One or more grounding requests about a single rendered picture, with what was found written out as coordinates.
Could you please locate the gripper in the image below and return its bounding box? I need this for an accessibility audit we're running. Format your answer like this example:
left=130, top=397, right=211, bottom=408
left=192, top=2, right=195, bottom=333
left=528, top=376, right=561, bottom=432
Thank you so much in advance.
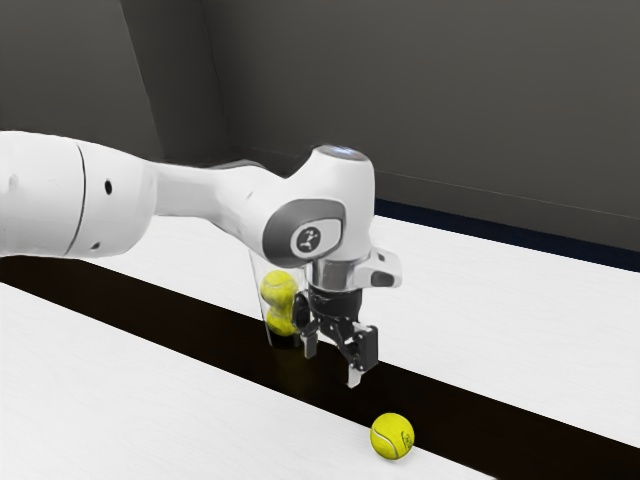
left=292, top=284, right=380, bottom=389

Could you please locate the yellow tennis ball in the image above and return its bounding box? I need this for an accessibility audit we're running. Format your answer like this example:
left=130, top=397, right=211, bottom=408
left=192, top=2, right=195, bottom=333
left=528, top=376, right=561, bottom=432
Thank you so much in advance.
left=369, top=411, right=416, bottom=461
left=259, top=270, right=299, bottom=306
left=265, top=302, right=298, bottom=337

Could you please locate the clear plastic ball tube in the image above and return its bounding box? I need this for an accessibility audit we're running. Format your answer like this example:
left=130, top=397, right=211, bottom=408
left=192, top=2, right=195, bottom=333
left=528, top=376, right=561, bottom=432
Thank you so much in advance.
left=248, top=249, right=307, bottom=350

